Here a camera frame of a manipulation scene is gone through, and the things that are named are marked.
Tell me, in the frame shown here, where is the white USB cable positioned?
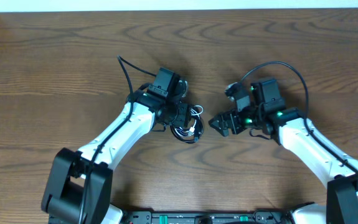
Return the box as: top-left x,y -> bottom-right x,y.
178,105 -> 204,136

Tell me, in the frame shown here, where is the black USB cable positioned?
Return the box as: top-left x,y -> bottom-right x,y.
169,105 -> 205,144

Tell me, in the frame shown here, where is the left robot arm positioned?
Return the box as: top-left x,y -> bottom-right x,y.
40,68 -> 190,223

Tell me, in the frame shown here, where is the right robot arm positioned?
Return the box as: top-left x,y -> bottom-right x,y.
209,79 -> 358,223

